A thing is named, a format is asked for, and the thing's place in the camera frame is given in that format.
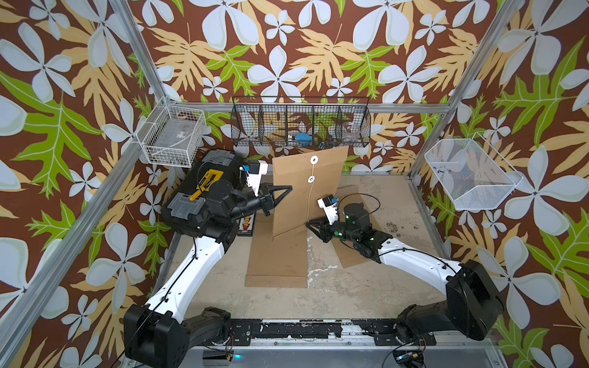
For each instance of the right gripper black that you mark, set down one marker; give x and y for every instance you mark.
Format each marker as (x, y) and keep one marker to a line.
(323, 225)

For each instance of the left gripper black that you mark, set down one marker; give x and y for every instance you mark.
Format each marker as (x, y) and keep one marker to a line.
(270, 202)

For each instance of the brown kraft file bag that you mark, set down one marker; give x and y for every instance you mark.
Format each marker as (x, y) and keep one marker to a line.
(277, 261)
(313, 176)
(348, 256)

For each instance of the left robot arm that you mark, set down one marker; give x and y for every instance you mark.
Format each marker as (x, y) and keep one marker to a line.
(158, 334)

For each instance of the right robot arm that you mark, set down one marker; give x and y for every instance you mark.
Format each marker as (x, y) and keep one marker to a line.
(472, 304)

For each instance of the black charging board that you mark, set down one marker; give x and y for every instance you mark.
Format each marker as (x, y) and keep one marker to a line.
(246, 226)

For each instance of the black yellow toolbox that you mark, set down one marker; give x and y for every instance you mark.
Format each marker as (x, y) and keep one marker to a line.
(202, 204)

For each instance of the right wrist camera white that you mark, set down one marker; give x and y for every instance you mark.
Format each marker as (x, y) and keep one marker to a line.
(330, 206)

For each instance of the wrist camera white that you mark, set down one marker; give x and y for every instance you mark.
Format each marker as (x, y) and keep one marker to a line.
(256, 170)
(330, 206)

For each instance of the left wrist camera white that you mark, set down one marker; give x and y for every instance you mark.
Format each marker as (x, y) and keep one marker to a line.
(256, 170)

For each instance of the black wire basket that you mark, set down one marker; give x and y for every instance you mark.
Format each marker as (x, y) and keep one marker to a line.
(284, 121)

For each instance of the white wire basket left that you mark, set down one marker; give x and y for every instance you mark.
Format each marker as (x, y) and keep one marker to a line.
(170, 135)

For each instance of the white wire basket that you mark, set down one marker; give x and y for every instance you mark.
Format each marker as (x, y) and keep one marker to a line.
(473, 173)
(170, 135)

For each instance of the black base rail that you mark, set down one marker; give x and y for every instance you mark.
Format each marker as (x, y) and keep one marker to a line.
(383, 332)

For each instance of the white wire basket right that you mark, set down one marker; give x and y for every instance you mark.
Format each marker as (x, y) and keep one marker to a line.
(473, 173)

